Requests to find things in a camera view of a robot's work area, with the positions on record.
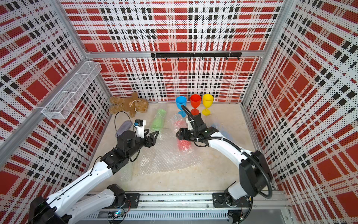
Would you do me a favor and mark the pink red glass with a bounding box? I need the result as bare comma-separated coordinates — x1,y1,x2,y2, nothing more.
170,113,192,152

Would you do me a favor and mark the red wine glass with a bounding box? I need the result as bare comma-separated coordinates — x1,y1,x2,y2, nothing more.
190,94,201,116

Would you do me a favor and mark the yellow glass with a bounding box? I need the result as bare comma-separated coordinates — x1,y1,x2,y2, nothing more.
202,94,214,116

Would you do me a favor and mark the blue wine glass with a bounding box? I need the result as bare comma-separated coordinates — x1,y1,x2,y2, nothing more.
176,96,187,118

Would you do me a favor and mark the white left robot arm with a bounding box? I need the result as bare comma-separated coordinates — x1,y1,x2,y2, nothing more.
28,129,159,224

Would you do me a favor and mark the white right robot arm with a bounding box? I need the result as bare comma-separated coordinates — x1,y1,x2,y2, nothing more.
176,114,273,207

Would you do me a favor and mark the wrapped light blue glass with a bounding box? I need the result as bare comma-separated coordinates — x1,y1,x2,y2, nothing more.
206,116,231,140

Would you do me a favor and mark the wrapped bright green glass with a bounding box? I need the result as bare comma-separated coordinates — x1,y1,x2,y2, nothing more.
150,108,167,132

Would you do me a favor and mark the brown teddy bear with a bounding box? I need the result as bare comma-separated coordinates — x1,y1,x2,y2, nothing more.
109,92,149,118

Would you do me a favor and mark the green circuit board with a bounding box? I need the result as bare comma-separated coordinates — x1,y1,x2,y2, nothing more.
108,211,125,219

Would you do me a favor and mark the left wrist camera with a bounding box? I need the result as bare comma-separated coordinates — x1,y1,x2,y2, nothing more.
134,119,146,139

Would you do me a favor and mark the white wire mesh shelf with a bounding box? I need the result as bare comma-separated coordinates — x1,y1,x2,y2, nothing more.
42,61,101,119

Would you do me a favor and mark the black wall hook rail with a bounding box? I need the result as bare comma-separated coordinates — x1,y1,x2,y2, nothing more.
151,52,242,60

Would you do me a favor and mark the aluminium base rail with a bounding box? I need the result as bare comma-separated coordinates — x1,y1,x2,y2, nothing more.
60,191,291,211

